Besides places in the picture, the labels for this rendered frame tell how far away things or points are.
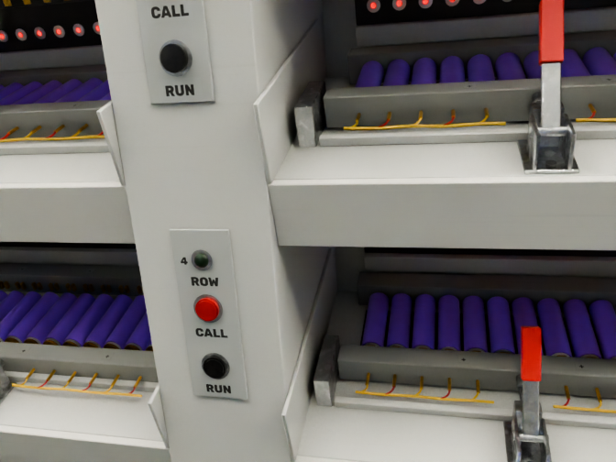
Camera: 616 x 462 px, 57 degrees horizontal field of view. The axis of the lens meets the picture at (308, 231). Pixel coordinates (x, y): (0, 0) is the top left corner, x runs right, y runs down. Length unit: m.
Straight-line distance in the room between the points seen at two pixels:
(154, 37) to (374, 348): 0.28
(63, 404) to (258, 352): 0.20
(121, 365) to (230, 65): 0.27
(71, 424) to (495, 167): 0.37
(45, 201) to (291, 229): 0.17
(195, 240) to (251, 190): 0.05
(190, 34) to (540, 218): 0.22
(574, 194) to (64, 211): 0.32
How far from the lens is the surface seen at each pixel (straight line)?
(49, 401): 0.54
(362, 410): 0.45
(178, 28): 0.35
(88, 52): 0.59
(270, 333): 0.38
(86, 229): 0.42
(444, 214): 0.34
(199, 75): 0.34
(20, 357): 0.56
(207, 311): 0.38
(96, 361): 0.52
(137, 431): 0.48
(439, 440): 0.44
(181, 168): 0.36
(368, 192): 0.33
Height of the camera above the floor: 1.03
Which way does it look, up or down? 18 degrees down
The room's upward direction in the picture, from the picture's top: 4 degrees counter-clockwise
